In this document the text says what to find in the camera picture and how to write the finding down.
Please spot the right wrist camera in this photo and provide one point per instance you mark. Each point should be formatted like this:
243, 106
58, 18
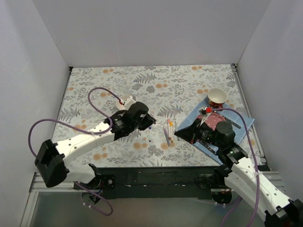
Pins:
204, 113

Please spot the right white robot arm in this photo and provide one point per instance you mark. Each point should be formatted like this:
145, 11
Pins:
239, 173

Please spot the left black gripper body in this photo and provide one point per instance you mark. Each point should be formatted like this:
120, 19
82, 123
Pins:
144, 119

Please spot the floral tablecloth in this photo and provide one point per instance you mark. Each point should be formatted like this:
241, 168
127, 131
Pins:
170, 92

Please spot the black handled fork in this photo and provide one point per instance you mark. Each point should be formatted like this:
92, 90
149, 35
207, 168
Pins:
206, 148

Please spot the pink dotted plate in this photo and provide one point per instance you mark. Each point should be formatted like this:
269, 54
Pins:
213, 119

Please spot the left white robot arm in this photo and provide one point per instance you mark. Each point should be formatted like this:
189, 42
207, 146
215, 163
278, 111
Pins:
54, 160

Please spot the red and white cup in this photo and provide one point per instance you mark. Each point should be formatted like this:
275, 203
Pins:
216, 97

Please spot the yellow marker pen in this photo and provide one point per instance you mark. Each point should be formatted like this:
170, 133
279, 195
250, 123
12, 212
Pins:
171, 131

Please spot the blue checked cloth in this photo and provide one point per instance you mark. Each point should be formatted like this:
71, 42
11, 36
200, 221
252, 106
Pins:
239, 133

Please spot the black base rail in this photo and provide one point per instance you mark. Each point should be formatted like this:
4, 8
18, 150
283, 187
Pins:
201, 182

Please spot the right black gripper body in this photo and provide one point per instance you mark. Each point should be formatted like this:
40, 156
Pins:
193, 132

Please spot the cream bowl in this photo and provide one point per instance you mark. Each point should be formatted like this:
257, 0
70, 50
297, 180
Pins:
119, 105

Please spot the blue marker pen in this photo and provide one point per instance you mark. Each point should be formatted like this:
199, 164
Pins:
150, 133

